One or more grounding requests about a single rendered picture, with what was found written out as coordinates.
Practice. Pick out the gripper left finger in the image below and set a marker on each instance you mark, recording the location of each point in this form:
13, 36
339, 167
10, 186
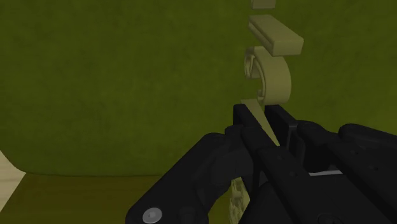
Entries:
192, 173

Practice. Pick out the green sofa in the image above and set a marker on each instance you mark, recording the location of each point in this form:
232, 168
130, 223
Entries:
108, 86

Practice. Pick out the beige abstract figure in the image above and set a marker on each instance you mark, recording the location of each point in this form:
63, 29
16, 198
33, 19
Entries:
276, 77

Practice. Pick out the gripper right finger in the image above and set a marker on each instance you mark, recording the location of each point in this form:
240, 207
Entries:
356, 149

